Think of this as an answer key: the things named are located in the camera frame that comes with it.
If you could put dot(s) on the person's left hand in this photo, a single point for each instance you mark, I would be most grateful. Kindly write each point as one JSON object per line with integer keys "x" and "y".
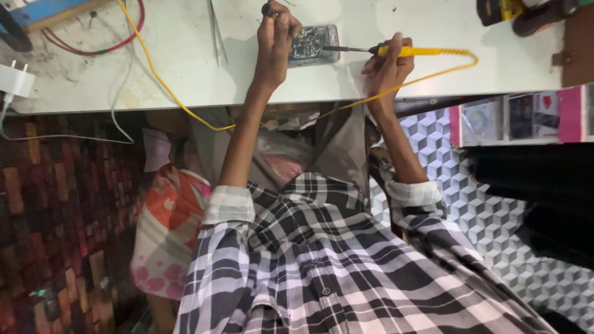
{"x": 273, "y": 51}

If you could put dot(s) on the person's right hand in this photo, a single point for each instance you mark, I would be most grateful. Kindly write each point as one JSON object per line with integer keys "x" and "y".
{"x": 389, "y": 69}

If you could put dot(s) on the person's left fingers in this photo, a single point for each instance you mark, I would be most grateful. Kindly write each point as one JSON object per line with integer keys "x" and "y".
{"x": 287, "y": 21}

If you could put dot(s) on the person's right fingers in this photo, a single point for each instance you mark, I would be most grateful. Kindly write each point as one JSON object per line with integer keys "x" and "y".
{"x": 386, "y": 58}

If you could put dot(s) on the black brass-tipped hand tool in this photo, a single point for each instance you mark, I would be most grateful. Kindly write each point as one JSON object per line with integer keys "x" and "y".
{"x": 269, "y": 11}

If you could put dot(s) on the yellow soldering iron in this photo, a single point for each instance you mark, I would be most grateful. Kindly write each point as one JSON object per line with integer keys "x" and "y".
{"x": 417, "y": 51}

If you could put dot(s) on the opened phone with circuit board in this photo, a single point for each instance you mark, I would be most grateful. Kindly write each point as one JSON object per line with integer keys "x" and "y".
{"x": 315, "y": 46}

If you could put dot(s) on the metal tweezers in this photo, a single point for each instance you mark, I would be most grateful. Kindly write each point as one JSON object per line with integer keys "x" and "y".
{"x": 216, "y": 37}

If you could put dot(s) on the grey plastic bag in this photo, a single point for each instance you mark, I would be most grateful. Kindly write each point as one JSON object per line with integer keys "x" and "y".
{"x": 341, "y": 144}

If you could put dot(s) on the yellow and black tool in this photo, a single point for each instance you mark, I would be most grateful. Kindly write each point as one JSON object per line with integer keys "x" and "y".
{"x": 499, "y": 10}

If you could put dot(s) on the clear plastic bag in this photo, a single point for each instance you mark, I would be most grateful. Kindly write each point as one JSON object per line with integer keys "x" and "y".
{"x": 283, "y": 155}

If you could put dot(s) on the shelf of phone accessories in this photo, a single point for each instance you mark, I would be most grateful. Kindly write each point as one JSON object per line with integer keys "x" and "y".
{"x": 519, "y": 118}

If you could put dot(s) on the dark brown tool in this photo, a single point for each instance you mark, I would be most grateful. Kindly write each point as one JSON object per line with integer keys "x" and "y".
{"x": 540, "y": 16}

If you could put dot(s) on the black white plaid shirt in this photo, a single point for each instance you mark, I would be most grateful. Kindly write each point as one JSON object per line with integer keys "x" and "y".
{"x": 301, "y": 264}

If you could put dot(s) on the floral orange pink bag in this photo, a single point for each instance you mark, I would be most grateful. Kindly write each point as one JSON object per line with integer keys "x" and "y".
{"x": 169, "y": 232}

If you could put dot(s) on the blue box on wooden board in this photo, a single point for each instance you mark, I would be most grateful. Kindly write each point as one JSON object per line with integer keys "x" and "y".
{"x": 44, "y": 10}

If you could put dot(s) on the black round object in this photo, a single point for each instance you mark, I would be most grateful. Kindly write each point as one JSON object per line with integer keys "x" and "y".
{"x": 11, "y": 37}

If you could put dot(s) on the white charger plug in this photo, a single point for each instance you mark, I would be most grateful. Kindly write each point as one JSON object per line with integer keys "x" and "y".
{"x": 15, "y": 82}

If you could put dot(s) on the metal bracket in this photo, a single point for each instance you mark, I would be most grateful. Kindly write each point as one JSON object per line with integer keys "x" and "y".
{"x": 561, "y": 58}

